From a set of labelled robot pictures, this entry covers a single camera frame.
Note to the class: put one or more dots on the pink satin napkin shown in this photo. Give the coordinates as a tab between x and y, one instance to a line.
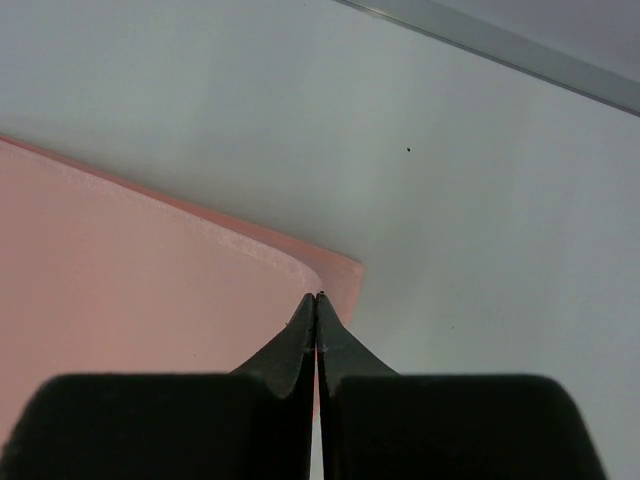
99	276

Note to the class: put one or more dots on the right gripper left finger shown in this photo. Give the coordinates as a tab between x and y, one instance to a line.
254	422

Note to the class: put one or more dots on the left side frame rail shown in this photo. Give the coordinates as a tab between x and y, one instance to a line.
588	47

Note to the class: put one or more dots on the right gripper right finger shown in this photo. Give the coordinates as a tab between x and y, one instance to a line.
379	424

